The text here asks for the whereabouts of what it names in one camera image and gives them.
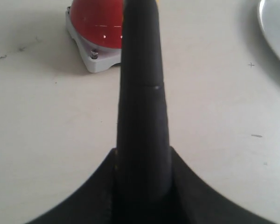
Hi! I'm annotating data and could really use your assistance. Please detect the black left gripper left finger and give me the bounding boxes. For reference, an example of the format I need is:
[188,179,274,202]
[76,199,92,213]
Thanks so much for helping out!
[29,149,115,224]

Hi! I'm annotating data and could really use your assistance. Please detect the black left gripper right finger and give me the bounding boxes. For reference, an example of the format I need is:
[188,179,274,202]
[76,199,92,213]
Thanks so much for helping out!
[171,147,272,224]

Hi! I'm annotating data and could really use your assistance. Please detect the yellow black claw hammer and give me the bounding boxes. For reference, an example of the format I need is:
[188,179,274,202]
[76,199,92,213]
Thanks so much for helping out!
[112,0,175,224]

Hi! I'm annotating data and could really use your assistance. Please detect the red dome push button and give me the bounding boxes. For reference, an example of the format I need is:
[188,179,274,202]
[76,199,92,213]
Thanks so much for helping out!
[65,0,124,73]

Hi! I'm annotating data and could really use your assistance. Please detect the round steel plate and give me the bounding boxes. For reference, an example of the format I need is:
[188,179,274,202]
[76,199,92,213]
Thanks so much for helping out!
[257,0,280,60]

